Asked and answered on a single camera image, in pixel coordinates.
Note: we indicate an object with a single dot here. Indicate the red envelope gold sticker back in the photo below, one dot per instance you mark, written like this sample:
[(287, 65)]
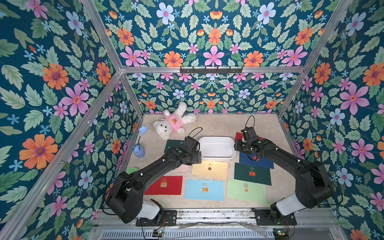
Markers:
[(237, 137)]

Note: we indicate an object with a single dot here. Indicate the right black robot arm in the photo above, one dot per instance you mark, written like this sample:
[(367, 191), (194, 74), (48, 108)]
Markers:
[(312, 186)]

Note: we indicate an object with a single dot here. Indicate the green tape roll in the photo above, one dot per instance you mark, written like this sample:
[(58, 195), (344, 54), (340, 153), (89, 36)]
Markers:
[(131, 170)]

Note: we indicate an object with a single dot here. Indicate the pink envelope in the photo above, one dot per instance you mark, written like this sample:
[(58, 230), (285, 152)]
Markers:
[(182, 169)]

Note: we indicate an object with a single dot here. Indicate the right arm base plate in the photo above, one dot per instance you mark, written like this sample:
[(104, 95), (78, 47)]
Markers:
[(268, 217)]

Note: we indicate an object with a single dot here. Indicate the white teddy bear pink shirt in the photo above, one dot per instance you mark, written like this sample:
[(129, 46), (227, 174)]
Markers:
[(174, 123)]

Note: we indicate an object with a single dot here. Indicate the yellow envelope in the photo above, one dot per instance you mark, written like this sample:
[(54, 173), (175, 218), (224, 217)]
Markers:
[(211, 169)]

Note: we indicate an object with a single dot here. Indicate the black hook rail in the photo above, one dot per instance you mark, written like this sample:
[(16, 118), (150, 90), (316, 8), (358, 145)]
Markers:
[(211, 70)]

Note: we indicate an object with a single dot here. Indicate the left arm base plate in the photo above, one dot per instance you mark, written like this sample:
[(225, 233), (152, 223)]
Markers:
[(163, 219)]

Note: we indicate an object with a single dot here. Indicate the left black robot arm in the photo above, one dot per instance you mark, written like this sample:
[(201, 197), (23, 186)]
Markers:
[(125, 198)]

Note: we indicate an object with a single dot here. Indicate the aluminium front rail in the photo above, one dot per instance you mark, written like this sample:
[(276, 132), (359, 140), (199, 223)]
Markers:
[(308, 218)]

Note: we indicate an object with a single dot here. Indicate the red envelope front left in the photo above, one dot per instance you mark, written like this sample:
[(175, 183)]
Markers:
[(170, 185)]

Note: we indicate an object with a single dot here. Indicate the navy blue envelope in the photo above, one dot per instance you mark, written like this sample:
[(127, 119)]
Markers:
[(253, 160)]

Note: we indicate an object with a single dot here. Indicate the dark green envelope left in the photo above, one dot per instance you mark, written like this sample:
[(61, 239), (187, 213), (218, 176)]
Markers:
[(172, 144)]

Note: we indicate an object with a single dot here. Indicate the white plastic storage box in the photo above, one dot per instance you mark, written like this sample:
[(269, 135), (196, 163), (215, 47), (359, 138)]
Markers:
[(218, 148)]

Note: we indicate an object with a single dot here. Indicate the small green circuit board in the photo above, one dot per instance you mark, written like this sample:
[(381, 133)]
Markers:
[(281, 234)]

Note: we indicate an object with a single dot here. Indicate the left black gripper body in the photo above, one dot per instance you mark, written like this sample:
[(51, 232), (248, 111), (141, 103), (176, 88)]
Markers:
[(192, 158)]

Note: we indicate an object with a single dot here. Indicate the light green envelope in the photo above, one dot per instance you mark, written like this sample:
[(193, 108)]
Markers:
[(247, 191)]

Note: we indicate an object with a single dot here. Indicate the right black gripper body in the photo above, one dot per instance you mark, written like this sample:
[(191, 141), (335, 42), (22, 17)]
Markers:
[(240, 146)]

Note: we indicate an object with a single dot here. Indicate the dark green envelope right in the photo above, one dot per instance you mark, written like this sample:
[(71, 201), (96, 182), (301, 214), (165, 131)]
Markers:
[(252, 174)]

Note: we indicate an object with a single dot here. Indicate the dark green envelope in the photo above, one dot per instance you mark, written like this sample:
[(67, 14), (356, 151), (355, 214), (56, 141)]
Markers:
[(172, 144), (252, 174)]

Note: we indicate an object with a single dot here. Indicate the light blue envelope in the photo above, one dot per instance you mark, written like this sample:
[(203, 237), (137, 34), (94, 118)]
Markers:
[(204, 190)]

